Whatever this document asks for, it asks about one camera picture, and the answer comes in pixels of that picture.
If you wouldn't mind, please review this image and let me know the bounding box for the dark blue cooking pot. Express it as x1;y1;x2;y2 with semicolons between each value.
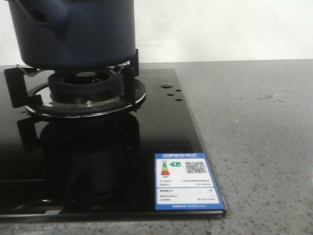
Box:
8;0;135;70

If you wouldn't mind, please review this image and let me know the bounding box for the black pot support grate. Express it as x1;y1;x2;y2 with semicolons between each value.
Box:
4;52;146;118

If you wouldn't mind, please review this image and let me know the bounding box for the black glass gas stove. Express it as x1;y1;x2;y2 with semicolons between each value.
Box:
0;69;226;221

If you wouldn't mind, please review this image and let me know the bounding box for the blue energy label sticker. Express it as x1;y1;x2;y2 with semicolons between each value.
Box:
155;153;225;211

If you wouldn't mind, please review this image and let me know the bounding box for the black gas burner head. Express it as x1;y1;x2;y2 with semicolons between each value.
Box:
47;69;123;104

